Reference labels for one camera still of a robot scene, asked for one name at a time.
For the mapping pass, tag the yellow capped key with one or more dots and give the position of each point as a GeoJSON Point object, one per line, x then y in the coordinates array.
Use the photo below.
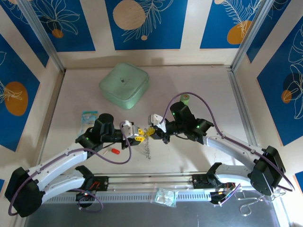
{"type": "Point", "coordinates": [147, 133]}

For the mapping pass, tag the small red screwdriver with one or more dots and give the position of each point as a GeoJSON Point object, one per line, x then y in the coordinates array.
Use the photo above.
{"type": "Point", "coordinates": [115, 151]}

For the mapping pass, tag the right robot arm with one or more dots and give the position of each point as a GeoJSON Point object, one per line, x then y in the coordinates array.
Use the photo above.
{"type": "Point", "coordinates": [232, 146]}

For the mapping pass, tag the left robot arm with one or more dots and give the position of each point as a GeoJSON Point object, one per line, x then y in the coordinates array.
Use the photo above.
{"type": "Point", "coordinates": [61, 160]}

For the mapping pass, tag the light blue snack packet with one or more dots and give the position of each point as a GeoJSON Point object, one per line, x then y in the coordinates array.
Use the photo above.
{"type": "Point", "coordinates": [88, 118]}

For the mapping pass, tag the green cylindrical can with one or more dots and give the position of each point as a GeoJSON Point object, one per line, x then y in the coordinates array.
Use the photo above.
{"type": "Point", "coordinates": [186, 100]}

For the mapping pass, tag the mint green zip case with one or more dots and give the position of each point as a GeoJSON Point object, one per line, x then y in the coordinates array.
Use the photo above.
{"type": "Point", "coordinates": [123, 85]}

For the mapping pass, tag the clear plastic zip bag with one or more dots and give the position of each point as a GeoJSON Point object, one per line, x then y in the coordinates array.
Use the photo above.
{"type": "Point", "coordinates": [164, 197]}

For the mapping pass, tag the black controller box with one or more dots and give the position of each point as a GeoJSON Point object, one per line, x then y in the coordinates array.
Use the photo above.
{"type": "Point", "coordinates": [220, 196]}
{"type": "Point", "coordinates": [86, 196]}

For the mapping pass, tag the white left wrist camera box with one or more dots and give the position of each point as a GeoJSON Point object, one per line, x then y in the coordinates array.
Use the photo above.
{"type": "Point", "coordinates": [127, 128]}

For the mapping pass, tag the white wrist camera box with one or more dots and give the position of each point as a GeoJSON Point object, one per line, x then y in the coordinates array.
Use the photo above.
{"type": "Point", "coordinates": [127, 128]}
{"type": "Point", "coordinates": [156, 118]}

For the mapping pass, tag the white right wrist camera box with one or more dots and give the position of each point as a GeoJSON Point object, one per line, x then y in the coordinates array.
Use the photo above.
{"type": "Point", "coordinates": [156, 118]}

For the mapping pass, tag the aluminium mounting rail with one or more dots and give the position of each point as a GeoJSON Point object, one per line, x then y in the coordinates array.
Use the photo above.
{"type": "Point", "coordinates": [142, 182]}

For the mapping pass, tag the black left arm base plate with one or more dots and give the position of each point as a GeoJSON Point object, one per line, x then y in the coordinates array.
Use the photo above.
{"type": "Point", "coordinates": [101, 183]}

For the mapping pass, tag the aluminium side rail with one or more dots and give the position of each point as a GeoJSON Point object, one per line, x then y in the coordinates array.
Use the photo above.
{"type": "Point", "coordinates": [51, 118]}
{"type": "Point", "coordinates": [245, 113]}

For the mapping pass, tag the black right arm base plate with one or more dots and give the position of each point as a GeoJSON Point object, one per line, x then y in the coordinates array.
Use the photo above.
{"type": "Point", "coordinates": [200, 182]}

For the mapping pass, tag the aluminium frame post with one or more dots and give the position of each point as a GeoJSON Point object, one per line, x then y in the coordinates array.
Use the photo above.
{"type": "Point", "coordinates": [251, 35]}
{"type": "Point", "coordinates": [42, 35]}

